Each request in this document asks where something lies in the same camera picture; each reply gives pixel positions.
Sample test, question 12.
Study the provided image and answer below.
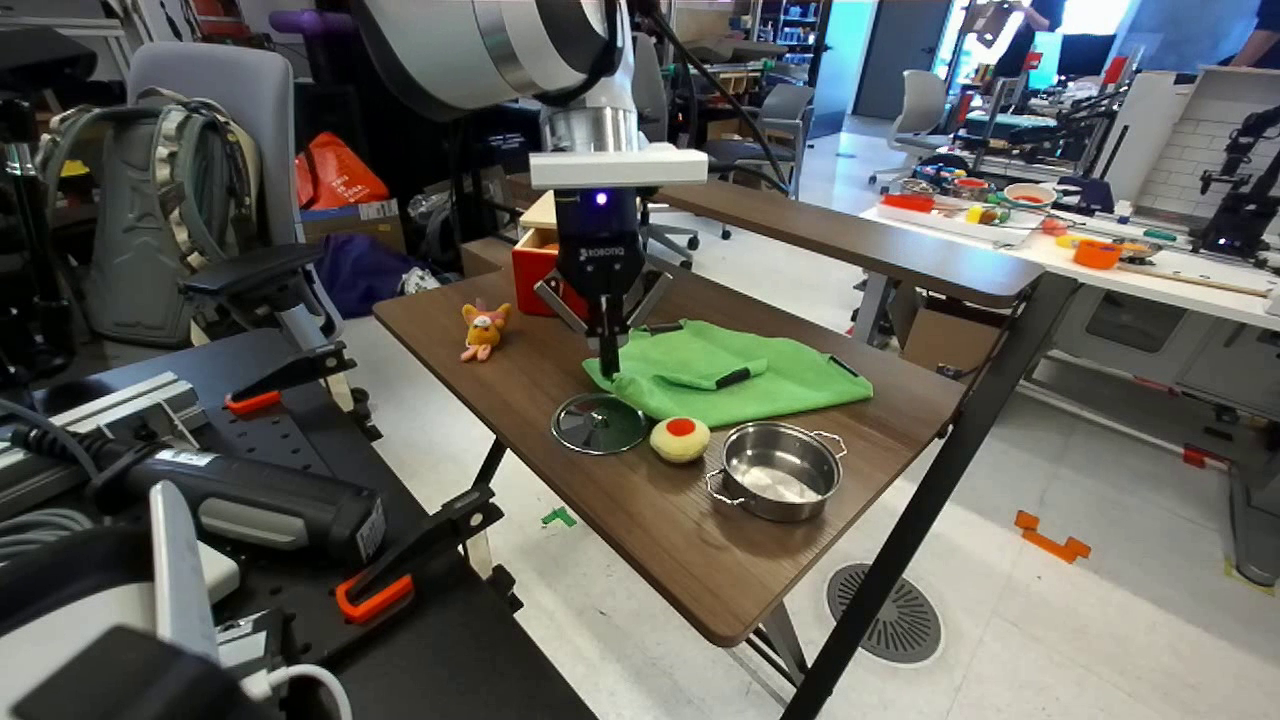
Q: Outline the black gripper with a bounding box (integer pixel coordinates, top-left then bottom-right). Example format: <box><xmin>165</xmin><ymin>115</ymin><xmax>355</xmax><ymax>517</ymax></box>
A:
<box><xmin>534</xmin><ymin>183</ymin><xmax>686</xmax><ymax>379</ymax></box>

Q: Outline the green microfibre cloth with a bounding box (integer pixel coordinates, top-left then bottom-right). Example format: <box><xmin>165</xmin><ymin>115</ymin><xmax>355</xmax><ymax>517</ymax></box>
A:
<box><xmin>582</xmin><ymin>318</ymin><xmax>881</xmax><ymax>434</ymax></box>

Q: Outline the purple cloth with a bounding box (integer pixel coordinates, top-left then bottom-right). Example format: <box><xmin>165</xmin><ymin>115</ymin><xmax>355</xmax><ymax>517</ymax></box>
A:
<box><xmin>315</xmin><ymin>232</ymin><xmax>446</xmax><ymax>321</ymax></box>

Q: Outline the yellow ball toy red spot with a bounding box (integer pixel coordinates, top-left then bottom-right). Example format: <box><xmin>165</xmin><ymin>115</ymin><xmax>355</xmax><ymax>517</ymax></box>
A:
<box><xmin>645</xmin><ymin>414</ymin><xmax>718</xmax><ymax>468</ymax></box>

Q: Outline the orange plush toy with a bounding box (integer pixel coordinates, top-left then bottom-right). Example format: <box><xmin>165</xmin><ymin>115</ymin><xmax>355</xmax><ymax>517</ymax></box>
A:
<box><xmin>457</xmin><ymin>296</ymin><xmax>515</xmax><ymax>368</ymax></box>

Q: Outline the stainless steel pot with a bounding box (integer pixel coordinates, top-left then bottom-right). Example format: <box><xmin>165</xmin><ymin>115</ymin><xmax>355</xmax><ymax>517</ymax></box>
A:
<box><xmin>701</xmin><ymin>420</ymin><xmax>854</xmax><ymax>529</ymax></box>

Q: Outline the long grey table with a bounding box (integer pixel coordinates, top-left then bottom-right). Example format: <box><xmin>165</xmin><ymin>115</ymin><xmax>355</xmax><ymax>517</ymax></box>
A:
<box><xmin>656</xmin><ymin>177</ymin><xmax>1053</xmax><ymax>354</ymax></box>

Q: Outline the cardboard box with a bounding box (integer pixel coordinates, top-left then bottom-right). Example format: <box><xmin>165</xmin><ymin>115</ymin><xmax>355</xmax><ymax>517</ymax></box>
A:
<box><xmin>298</xmin><ymin>196</ymin><xmax>414</xmax><ymax>257</ymax></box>

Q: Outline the orange bag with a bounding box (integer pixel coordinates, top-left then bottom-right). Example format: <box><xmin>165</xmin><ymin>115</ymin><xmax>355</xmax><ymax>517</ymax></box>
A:
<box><xmin>294</xmin><ymin>130</ymin><xmax>396</xmax><ymax>217</ymax></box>

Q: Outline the black robot cart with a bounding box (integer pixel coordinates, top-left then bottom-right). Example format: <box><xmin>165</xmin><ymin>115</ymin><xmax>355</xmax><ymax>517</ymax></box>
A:
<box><xmin>0</xmin><ymin>326</ymin><xmax>597</xmax><ymax>720</ymax></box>

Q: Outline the black grey handheld device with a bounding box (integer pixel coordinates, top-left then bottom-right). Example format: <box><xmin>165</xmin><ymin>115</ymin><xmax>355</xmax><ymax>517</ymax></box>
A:
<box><xmin>124</xmin><ymin>445</ymin><xmax>394</xmax><ymax>566</ymax></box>

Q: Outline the round floor drain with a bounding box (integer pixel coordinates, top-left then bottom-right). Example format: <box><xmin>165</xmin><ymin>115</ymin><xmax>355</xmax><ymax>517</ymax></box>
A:
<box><xmin>826</xmin><ymin>562</ymin><xmax>944</xmax><ymax>668</ymax></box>

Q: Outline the grey office chair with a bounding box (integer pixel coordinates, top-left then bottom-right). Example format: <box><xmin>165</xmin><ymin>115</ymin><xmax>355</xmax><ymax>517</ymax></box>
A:
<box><xmin>874</xmin><ymin>68</ymin><xmax>952</xmax><ymax>192</ymax></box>

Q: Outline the grey high-back chair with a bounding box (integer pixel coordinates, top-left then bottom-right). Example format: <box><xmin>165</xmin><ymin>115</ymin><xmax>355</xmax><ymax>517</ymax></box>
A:
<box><xmin>124</xmin><ymin>35</ymin><xmax>344</xmax><ymax>336</ymax></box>

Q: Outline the grey backpack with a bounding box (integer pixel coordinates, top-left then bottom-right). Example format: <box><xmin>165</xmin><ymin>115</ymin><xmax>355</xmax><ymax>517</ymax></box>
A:
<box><xmin>35</xmin><ymin>83</ymin><xmax>264</xmax><ymax>354</ymax></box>

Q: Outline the orange floor marker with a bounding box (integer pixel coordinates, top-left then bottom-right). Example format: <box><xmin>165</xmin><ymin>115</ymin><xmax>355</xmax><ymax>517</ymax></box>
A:
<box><xmin>1011</xmin><ymin>510</ymin><xmax>1097</xmax><ymax>569</ymax></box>

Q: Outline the orange toy block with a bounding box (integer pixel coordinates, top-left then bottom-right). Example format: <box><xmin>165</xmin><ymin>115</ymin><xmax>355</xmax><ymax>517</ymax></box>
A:
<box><xmin>1074</xmin><ymin>238</ymin><xmax>1125</xmax><ymax>276</ymax></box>

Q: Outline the white toy table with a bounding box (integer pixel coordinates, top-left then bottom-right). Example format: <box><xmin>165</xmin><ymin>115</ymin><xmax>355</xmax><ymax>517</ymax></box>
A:
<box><xmin>855</xmin><ymin>183</ymin><xmax>1280</xmax><ymax>592</ymax></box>

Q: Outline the white board panel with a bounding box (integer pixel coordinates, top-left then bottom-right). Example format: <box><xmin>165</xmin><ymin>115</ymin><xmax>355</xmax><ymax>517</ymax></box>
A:
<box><xmin>1134</xmin><ymin>66</ymin><xmax>1280</xmax><ymax>232</ymax></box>

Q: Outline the white wrist mount plate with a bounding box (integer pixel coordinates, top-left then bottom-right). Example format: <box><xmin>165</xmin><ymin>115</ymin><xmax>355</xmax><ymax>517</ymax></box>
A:
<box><xmin>528</xmin><ymin>143</ymin><xmax>713</xmax><ymax>192</ymax></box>

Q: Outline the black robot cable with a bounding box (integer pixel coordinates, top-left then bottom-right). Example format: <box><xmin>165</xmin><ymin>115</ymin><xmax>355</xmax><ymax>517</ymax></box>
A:
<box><xmin>638</xmin><ymin>12</ymin><xmax>796</xmax><ymax>196</ymax></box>

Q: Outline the black clamp orange handle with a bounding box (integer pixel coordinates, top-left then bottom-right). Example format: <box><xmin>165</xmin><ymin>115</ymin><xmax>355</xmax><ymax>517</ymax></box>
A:
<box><xmin>332</xmin><ymin>486</ymin><xmax>510</xmax><ymax>628</ymax></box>
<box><xmin>215</xmin><ymin>342</ymin><xmax>360</xmax><ymax>420</ymax></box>

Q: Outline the black metal table frame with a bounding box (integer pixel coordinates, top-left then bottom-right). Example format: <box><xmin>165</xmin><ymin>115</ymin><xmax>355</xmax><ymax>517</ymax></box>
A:
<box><xmin>471</xmin><ymin>274</ymin><xmax>1086</xmax><ymax>720</ymax></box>

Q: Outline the white cable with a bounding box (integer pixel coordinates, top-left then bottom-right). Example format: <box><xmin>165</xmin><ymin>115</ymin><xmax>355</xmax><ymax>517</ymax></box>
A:
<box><xmin>236</xmin><ymin>660</ymin><xmax>355</xmax><ymax>720</ymax></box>

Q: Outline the aluminium rail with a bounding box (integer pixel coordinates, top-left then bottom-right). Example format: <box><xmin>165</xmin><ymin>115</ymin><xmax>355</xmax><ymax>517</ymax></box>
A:
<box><xmin>53</xmin><ymin>372</ymin><xmax>204</xmax><ymax>439</ymax></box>

